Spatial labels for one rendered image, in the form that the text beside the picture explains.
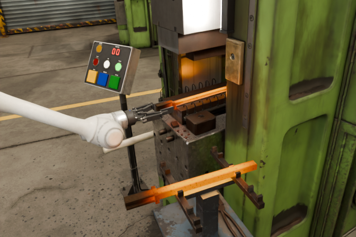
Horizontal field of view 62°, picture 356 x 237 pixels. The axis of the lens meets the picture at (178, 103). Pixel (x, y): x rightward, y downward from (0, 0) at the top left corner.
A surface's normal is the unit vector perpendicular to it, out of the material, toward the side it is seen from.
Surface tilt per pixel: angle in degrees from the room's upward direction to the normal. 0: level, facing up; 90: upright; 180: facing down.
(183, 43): 90
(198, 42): 90
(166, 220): 0
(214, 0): 90
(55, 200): 0
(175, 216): 0
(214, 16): 90
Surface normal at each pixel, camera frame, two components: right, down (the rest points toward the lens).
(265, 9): -0.87, 0.26
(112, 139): 0.59, 0.15
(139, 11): 0.21, 0.43
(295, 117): 0.49, 0.37
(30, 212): -0.05, -0.90
